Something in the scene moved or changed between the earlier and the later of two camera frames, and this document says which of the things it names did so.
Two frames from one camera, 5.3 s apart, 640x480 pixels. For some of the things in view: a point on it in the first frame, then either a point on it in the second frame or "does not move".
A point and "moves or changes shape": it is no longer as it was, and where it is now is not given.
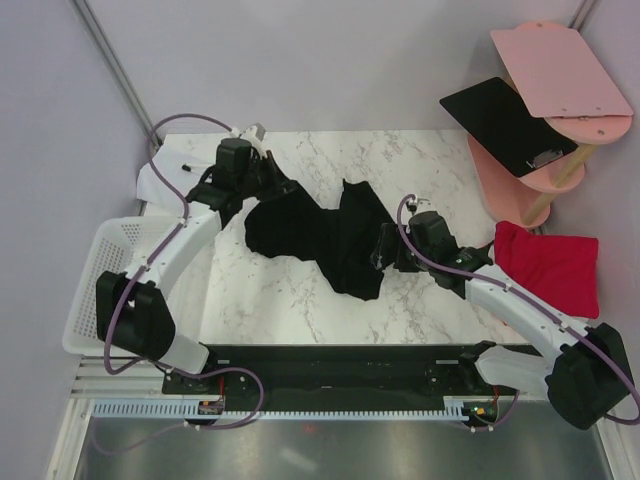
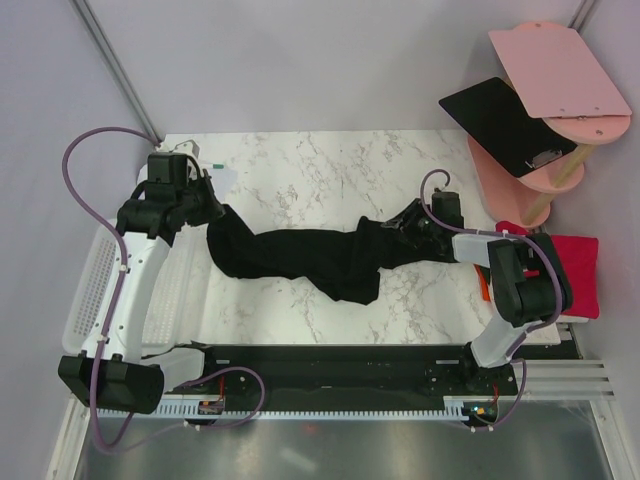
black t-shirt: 341,241 moves or changes shape
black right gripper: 389,237 to 398,222
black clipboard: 495,113 does not move
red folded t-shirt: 562,269 does not move
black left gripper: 280,185 to 214,209
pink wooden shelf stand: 560,81 does not move
